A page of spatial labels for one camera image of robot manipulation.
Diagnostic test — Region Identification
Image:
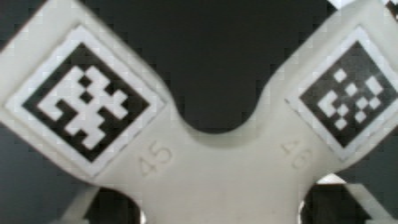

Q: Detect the white cross-shaped table base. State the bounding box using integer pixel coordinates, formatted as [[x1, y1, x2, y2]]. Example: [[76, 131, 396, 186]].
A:
[[0, 0, 398, 224]]

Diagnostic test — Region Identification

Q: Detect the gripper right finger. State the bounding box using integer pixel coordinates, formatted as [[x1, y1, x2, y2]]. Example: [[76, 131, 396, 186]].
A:
[[302, 174, 390, 224]]

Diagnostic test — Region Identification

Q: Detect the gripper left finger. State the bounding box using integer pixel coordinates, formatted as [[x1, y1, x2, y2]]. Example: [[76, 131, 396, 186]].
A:
[[51, 186, 142, 224]]

